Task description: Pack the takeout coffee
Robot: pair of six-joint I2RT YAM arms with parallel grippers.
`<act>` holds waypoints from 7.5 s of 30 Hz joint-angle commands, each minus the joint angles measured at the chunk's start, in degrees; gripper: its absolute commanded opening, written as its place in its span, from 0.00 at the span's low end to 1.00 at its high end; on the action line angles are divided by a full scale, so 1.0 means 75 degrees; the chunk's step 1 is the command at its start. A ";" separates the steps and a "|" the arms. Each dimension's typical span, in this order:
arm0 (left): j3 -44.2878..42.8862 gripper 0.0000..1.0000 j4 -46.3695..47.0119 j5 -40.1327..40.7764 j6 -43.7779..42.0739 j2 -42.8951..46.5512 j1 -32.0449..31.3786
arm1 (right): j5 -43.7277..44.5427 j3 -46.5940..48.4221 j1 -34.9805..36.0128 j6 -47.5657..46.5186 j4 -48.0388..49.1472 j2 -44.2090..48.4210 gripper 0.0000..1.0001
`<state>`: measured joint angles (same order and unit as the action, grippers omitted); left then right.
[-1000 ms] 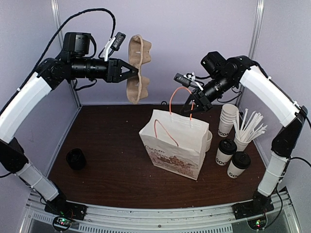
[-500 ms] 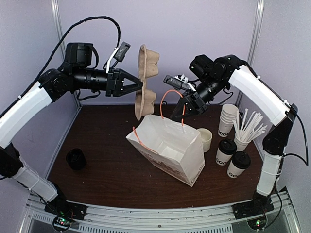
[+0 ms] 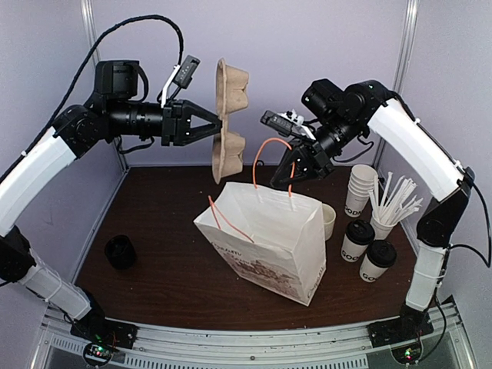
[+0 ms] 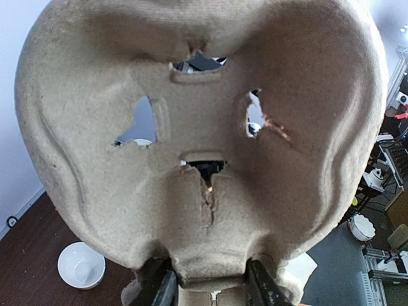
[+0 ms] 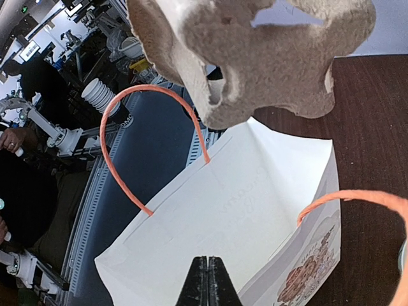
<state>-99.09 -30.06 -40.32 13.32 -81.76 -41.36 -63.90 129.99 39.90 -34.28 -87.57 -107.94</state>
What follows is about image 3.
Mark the cream ribbed ceramic mug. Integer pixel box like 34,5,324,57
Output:
322,204,337,241

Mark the white paper cup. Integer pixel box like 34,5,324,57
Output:
359,253,388,283
341,231,374,263

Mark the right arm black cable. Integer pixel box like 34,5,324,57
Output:
437,180,492,343

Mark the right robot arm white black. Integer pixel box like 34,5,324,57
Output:
261,79,474,340

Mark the paper cup holding straws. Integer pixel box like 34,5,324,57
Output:
370,215,395,240

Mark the aluminium front rail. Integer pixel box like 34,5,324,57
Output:
38,295,472,369

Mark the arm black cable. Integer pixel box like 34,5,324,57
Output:
22,14,185,155
437,180,492,343

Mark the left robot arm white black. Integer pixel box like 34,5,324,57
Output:
1,55,222,341

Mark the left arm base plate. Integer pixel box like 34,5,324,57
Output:
70,319,138,349

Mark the stack of black cup lids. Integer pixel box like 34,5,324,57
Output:
105,234,137,270

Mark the aluminium wall post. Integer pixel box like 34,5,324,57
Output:
374,0,419,170
80,0,128,172

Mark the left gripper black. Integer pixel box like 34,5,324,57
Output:
106,97,226,145

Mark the white paper takeout bag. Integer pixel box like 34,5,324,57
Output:
194,181,326,306

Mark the right aluminium wall post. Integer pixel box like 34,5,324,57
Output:
374,0,419,170

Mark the bundle of white straws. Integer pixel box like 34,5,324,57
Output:
368,172,423,225

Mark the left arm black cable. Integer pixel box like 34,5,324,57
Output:
22,14,185,155

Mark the cardboard two-cup carrier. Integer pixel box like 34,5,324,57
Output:
210,57,251,185

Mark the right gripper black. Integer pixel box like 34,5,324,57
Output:
271,112,364,188

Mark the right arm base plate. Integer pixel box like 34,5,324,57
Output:
367,317,434,348

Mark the stack of white paper cups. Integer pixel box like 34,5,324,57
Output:
344,165,377,218

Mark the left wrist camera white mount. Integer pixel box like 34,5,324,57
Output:
160,55,201,108

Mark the left aluminium wall post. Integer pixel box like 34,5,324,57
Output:
80,0,128,172

